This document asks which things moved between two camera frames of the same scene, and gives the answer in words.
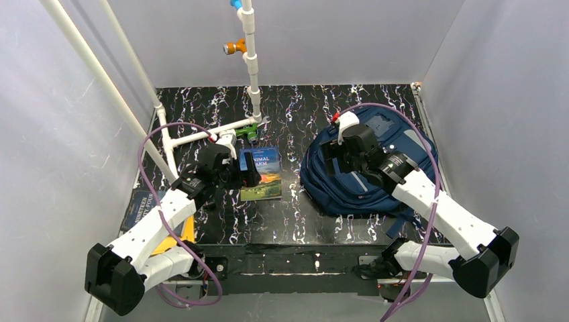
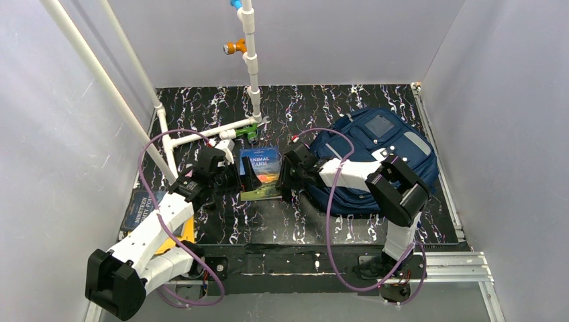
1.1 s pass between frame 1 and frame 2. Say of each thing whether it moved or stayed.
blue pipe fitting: stayed
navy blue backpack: stayed
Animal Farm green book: stayed
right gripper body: moved
